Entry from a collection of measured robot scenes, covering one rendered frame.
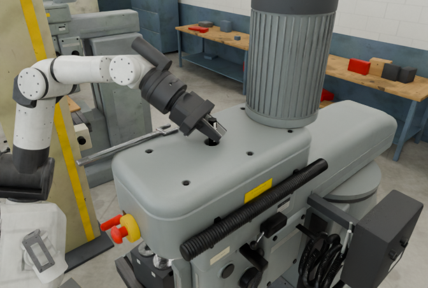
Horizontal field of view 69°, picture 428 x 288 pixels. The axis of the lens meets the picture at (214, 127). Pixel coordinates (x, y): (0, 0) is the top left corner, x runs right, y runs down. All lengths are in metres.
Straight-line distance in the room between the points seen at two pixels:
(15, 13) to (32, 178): 1.41
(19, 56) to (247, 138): 1.78
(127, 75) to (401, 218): 0.72
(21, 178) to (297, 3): 0.83
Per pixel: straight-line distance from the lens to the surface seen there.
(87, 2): 9.17
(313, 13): 0.74
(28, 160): 0.99
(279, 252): 1.04
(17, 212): 1.01
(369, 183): 1.27
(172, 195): 0.60
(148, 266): 1.50
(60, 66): 0.86
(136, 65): 0.72
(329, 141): 1.06
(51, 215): 1.02
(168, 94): 0.70
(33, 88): 0.88
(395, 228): 0.87
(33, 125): 0.95
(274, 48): 0.75
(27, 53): 2.30
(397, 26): 5.00
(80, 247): 3.16
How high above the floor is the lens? 2.28
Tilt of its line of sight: 29 degrees down
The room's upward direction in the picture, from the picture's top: straight up
